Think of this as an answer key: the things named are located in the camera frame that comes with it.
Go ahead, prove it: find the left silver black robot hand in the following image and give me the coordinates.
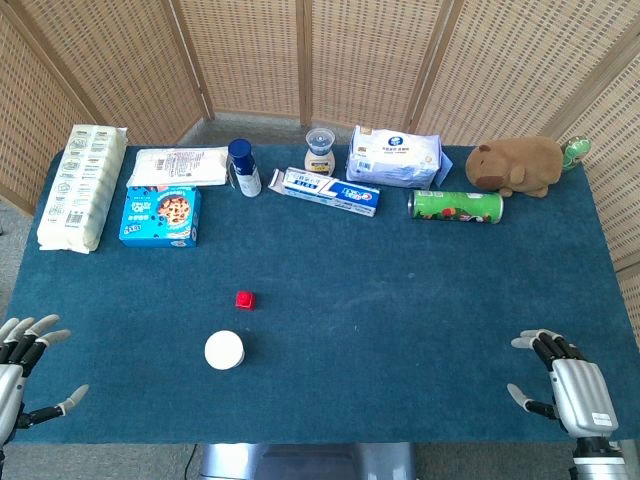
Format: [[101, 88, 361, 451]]
[[0, 313, 90, 449]]

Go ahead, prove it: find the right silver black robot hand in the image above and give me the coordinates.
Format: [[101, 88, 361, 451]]
[[506, 328, 620, 440]]

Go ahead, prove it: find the white floral paper cup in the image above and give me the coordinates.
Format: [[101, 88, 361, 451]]
[[204, 330, 246, 371]]

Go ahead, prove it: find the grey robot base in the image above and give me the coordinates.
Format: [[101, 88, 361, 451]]
[[199, 442, 417, 480]]

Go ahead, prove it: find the long cream tissue pack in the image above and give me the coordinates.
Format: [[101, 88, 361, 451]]
[[37, 123, 129, 255]]

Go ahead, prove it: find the green Pringles can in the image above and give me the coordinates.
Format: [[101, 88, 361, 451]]
[[407, 189, 505, 225]]

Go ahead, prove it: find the blue cookie box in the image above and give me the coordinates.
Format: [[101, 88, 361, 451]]
[[118, 185, 203, 249]]

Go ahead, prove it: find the brown capybara plush toy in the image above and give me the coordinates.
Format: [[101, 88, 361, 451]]
[[465, 135, 565, 199]]

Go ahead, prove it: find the green round toy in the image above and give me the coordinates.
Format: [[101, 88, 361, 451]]
[[559, 137, 592, 173]]

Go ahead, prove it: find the blue table cloth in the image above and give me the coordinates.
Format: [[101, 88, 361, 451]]
[[0, 144, 640, 446]]

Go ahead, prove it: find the flat white plastic pouch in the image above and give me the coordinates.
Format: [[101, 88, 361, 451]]
[[126, 146, 230, 189]]

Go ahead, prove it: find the white blue wipes pack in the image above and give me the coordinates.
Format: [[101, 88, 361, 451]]
[[345, 124, 454, 190]]

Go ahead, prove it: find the white bottle with blue cap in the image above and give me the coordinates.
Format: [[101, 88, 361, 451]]
[[227, 138, 263, 199]]

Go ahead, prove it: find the white blue toothpaste box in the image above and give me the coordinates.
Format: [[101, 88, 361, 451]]
[[267, 167, 381, 218]]

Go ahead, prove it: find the mayonnaise squeeze bottle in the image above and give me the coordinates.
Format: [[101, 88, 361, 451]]
[[304, 127, 337, 177]]

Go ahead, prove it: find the wicker folding screen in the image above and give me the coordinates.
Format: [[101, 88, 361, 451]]
[[0, 0, 640, 351]]

